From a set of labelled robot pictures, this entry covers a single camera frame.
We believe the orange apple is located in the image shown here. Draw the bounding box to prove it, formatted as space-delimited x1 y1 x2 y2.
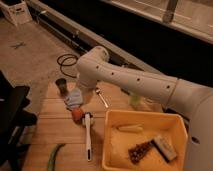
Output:
71 108 84 123

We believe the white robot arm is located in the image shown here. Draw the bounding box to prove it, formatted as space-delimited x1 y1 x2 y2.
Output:
77 46 213 171

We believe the green translucent cup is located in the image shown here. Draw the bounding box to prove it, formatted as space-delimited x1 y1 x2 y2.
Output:
130 93 141 109

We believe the dark metal cup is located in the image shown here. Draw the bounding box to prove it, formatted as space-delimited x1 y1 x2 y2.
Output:
55 78 68 96

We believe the metal spoon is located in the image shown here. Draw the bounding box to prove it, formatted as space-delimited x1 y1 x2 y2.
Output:
95 87 109 108

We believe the light blue cloth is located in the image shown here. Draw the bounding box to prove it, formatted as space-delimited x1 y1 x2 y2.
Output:
64 88 83 110

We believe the yellow plastic bin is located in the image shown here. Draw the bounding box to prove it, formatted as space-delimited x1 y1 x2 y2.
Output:
102 109 189 171

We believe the dark grape bunch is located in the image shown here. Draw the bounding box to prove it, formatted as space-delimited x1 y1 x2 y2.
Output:
128 142 152 164

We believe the black chair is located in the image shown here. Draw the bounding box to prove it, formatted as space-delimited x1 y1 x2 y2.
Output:
0 70 37 171

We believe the white cardboard box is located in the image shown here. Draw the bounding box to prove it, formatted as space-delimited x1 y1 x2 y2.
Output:
0 0 32 26

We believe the black coiled cable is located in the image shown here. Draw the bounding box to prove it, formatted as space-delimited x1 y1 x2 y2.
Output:
56 53 81 79

